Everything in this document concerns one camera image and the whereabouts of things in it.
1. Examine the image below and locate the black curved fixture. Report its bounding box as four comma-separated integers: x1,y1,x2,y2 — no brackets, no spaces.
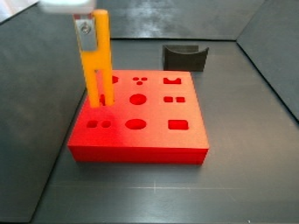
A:
162,45,209,72

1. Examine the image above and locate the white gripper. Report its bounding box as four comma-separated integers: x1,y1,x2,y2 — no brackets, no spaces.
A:
38,0,97,52

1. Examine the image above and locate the yellow square-circle peg object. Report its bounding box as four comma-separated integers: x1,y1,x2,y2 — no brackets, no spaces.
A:
78,10,114,108

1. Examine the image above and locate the red shape-sorter block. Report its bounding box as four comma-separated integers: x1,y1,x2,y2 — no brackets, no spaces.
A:
68,70,209,165

